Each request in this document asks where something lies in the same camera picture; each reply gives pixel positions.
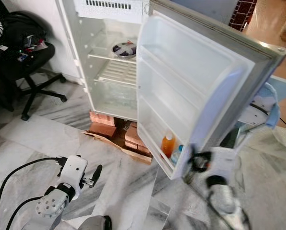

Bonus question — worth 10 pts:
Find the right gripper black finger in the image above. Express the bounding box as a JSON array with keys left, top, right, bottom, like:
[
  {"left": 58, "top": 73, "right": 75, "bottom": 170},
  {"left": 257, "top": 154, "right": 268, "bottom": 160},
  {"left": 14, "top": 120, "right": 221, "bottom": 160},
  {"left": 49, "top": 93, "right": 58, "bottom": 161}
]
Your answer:
[{"left": 184, "top": 149, "right": 196, "bottom": 184}]

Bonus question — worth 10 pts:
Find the red orange sauce bottle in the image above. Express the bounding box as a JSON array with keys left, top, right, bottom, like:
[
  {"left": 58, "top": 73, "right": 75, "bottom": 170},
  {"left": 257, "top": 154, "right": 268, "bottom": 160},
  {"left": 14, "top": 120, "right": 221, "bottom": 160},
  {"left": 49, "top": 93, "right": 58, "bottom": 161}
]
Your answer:
[{"left": 161, "top": 133, "right": 178, "bottom": 159}]

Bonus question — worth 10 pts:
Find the silver single door fridge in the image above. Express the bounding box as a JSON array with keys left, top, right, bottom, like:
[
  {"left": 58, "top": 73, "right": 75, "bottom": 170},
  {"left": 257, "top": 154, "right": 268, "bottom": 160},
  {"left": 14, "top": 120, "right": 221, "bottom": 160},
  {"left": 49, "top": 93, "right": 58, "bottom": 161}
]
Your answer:
[{"left": 56, "top": 0, "right": 286, "bottom": 182}]

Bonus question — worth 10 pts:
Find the small blue cap water bottle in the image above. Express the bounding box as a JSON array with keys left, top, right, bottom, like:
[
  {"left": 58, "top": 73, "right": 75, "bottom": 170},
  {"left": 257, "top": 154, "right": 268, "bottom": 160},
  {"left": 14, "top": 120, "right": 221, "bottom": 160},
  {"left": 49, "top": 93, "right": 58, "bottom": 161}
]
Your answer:
[{"left": 170, "top": 144, "right": 185, "bottom": 166}]

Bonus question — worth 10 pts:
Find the brown cardboard sheet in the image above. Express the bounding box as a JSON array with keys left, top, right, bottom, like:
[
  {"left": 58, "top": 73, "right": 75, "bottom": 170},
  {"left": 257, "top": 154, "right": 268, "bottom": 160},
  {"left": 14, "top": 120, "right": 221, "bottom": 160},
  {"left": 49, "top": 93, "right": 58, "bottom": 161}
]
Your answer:
[{"left": 83, "top": 131, "right": 153, "bottom": 165}]

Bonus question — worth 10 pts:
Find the silver robot left leg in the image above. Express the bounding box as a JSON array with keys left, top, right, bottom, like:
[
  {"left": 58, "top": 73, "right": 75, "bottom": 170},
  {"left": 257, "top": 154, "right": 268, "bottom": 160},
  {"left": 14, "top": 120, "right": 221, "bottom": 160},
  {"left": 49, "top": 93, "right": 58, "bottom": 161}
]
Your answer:
[{"left": 78, "top": 215, "right": 112, "bottom": 230}]

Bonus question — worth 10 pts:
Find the clear crisper drawer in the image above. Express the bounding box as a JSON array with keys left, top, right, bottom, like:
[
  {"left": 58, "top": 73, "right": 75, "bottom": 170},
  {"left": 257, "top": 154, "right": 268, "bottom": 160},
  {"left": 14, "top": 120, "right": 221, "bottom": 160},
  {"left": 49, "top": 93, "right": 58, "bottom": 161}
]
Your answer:
[{"left": 94, "top": 81, "right": 139, "bottom": 113}]

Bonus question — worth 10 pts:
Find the white folding chair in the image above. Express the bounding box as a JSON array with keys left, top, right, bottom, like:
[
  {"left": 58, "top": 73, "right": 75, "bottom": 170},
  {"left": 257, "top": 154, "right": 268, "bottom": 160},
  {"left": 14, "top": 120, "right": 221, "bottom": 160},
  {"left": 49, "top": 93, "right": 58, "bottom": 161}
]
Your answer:
[{"left": 220, "top": 84, "right": 283, "bottom": 149}]

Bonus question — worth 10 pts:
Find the steel bowl with food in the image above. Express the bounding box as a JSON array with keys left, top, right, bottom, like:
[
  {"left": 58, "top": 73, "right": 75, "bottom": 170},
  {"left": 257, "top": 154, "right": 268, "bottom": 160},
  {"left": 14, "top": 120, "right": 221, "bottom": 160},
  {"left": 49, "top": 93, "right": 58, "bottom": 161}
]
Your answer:
[{"left": 111, "top": 41, "right": 138, "bottom": 60}]

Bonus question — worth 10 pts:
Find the black office chair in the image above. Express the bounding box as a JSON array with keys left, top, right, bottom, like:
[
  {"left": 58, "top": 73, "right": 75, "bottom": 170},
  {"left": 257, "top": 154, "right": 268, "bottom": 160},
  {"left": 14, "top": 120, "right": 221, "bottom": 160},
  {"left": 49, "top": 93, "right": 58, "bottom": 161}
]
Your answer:
[{"left": 0, "top": 12, "right": 68, "bottom": 121}]

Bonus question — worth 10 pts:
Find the black bag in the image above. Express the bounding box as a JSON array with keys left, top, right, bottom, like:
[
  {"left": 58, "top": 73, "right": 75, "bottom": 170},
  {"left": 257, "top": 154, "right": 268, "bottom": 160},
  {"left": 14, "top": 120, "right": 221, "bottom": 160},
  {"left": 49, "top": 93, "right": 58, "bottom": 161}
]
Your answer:
[{"left": 0, "top": 11, "right": 50, "bottom": 54}]

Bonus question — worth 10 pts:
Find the white freezer compartment flap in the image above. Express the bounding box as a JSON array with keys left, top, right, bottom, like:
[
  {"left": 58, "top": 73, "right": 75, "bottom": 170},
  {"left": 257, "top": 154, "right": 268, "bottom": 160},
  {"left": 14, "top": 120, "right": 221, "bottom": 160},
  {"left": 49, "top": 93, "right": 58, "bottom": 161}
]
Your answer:
[{"left": 73, "top": 0, "right": 147, "bottom": 23}]

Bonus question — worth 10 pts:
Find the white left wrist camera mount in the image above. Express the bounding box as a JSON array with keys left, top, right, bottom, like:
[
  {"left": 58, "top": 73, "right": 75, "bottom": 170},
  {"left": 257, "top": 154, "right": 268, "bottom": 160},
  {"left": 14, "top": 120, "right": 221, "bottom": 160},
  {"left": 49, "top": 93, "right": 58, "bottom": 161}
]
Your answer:
[{"left": 63, "top": 154, "right": 89, "bottom": 191}]

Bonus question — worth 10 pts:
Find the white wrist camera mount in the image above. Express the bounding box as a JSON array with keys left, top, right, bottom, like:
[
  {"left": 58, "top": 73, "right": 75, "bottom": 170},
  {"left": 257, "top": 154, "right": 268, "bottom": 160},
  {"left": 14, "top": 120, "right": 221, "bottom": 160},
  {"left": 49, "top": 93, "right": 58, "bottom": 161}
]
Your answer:
[
  {"left": 207, "top": 146, "right": 240, "bottom": 182},
  {"left": 63, "top": 154, "right": 89, "bottom": 191}
]

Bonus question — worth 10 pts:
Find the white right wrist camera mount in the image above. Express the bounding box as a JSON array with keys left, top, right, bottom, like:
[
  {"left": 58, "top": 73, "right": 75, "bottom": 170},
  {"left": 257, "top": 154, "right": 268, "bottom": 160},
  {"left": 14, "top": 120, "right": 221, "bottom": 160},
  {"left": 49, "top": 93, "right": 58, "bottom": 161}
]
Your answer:
[{"left": 207, "top": 146, "right": 240, "bottom": 182}]

